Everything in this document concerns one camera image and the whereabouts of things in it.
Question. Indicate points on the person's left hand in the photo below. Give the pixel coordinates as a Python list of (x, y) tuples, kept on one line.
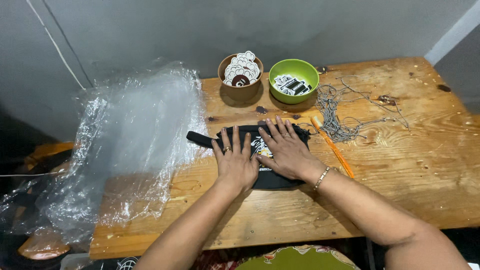
[(235, 167)]

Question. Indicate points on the person's right hand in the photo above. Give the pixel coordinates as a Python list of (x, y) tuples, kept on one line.
[(288, 155)]

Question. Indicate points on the black printed fabric pouch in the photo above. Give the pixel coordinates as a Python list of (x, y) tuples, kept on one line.
[(272, 180)]

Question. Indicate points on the pile of black white stickers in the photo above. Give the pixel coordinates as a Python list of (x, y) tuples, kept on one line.
[(292, 86)]

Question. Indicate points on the brown round bowl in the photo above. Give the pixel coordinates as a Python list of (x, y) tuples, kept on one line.
[(240, 93)]

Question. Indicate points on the green round bowl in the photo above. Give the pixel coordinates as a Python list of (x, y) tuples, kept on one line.
[(294, 67)]

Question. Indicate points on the pile of white cloud stickers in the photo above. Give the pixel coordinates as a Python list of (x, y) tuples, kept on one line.
[(240, 69)]

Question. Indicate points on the green patterned cloth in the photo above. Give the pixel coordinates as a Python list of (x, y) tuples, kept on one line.
[(300, 259)]

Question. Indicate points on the heap of clear plastic bags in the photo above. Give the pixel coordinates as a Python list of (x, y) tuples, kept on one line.
[(127, 142)]

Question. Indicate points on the brown wooden stool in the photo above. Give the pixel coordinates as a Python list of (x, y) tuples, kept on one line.
[(47, 150)]

